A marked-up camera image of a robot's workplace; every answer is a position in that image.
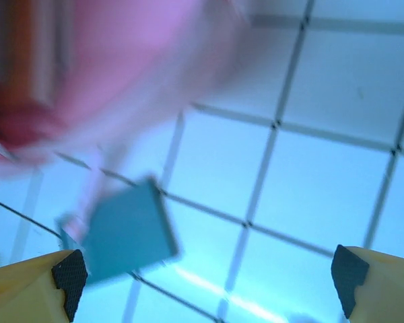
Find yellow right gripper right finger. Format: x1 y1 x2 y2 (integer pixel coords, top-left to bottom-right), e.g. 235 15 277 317
330 244 404 323

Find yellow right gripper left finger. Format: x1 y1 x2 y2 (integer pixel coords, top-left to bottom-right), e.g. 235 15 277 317
0 248 88 323

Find teal notebook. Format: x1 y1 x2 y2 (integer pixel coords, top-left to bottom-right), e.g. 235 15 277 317
82 175 182 287

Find pink backpack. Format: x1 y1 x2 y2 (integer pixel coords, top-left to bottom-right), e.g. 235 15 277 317
0 0 257 216

